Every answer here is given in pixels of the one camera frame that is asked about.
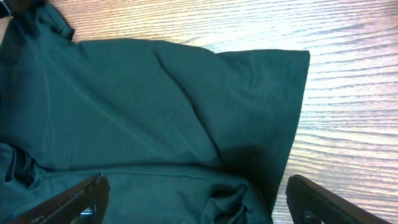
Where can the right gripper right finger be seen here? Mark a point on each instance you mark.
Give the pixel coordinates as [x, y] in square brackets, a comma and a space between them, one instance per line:
[310, 203]

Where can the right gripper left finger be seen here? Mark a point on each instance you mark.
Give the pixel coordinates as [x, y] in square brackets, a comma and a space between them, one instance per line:
[84, 203]

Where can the black shorts garment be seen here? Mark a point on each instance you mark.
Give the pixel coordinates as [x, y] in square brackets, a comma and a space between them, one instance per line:
[183, 134]

